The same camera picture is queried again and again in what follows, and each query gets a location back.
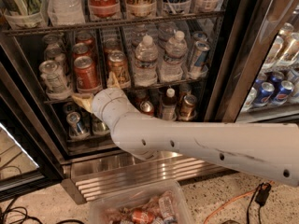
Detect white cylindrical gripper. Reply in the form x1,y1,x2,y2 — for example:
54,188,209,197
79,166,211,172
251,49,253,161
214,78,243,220
71,72,136,129

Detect red coke can front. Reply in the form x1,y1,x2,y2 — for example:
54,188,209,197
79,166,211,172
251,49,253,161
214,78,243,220
74,56,102,93

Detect red coke can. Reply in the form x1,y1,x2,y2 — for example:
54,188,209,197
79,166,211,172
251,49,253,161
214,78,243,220
74,56,102,93
72,43,93,59
76,32,94,48

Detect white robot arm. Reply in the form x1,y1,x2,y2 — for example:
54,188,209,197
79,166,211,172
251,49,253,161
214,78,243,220
72,80,299,187

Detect orange can front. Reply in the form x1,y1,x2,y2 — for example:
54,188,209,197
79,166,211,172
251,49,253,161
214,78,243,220
107,50,131,88

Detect green silver can bottom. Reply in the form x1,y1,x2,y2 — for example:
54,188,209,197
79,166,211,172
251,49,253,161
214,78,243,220
92,115,110,135

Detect silver can front left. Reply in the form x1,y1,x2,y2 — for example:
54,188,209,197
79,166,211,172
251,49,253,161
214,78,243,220
39,60,72,100

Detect blue silver can bottom left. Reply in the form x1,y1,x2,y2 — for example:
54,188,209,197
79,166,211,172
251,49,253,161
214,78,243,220
66,112,90,140

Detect red coke can middle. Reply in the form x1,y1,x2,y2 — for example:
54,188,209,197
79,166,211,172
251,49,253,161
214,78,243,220
72,43,93,59

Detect orange can back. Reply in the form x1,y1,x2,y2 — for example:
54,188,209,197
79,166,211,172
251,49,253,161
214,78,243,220
104,38,122,56

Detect red can bottom shelf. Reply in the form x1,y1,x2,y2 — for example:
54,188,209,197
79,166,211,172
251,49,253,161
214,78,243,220
139,101,154,117

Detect red coke can back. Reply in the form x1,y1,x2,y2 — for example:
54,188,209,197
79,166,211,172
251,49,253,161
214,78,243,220
76,32,94,48

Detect silver can middle left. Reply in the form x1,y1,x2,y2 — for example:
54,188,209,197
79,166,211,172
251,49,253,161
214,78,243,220
45,48,69,74

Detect silver can back left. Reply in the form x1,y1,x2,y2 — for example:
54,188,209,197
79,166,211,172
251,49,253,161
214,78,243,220
42,34,64,50

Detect coca-cola bottle top shelf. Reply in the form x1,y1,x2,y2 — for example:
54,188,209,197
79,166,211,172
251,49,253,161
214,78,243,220
88,0,120,21

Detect copper can bottom right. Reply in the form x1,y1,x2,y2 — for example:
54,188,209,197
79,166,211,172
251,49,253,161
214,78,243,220
178,94,197,121

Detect steel fridge cabinet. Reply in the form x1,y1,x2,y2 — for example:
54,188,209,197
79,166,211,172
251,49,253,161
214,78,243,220
0,0,299,205

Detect clear bottle top shelf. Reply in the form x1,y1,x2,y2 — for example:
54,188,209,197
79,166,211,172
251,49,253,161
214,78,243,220
48,0,85,26

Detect brown can top shelf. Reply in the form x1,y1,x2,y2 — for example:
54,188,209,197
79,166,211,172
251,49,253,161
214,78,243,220
125,0,156,19

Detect glass fridge door left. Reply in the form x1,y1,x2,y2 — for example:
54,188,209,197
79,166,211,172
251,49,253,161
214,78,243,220
0,65,63,202

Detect glass fridge door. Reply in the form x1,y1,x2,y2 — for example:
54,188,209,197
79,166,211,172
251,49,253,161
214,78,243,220
0,65,63,202
204,0,299,122

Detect blue silver tall can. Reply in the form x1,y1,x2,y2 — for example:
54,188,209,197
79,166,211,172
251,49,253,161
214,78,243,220
188,41,210,78

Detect blue tall can back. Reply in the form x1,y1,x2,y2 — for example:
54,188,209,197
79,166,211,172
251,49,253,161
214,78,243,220
192,31,208,43

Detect orange can in bin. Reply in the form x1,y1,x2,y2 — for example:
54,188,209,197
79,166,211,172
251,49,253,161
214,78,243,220
131,209,155,224

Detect glass fridge door right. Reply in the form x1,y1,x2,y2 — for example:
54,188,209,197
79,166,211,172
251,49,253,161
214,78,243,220
204,0,299,122

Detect blue pepsi can centre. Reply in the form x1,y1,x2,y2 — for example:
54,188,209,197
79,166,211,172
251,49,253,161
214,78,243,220
253,82,275,107

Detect blue pepsi can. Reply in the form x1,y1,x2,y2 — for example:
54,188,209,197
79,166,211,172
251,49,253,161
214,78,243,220
271,80,294,105
253,82,275,107

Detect blue pepsi can right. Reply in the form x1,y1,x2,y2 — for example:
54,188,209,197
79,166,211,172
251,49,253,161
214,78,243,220
271,80,294,105

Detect clear water bottle left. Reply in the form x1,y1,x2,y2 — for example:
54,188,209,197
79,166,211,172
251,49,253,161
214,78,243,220
135,35,158,87

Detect clear water bottle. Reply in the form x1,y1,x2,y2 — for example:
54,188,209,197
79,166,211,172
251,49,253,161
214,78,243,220
135,35,158,87
160,31,188,82

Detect brown drink bottle bottom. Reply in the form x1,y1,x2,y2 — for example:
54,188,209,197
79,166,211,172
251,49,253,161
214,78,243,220
158,88,177,120

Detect water bottle back left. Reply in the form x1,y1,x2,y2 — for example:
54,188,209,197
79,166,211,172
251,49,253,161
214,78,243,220
131,24,148,48

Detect clear water bottle right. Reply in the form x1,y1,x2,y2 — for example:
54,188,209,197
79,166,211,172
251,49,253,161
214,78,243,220
160,31,188,82

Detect water bottle back right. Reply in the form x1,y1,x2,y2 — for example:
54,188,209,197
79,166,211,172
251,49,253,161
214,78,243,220
158,21,177,49

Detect green drink top left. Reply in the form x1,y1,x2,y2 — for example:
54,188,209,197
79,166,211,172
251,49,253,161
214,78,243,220
2,0,48,30

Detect clear plastic bin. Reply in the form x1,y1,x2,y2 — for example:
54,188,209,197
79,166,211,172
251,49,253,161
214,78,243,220
89,180,194,224

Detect crushed bottle in bin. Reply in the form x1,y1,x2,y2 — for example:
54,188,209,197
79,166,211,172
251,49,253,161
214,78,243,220
158,191,178,224

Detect black power adapter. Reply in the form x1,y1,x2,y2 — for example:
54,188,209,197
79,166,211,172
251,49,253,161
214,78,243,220
255,183,272,207

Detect black cables on floor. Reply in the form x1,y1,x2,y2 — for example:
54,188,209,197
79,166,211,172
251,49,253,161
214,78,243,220
0,196,86,224

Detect orange extension cable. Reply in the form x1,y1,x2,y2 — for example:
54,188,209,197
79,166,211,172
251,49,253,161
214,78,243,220
203,180,275,224

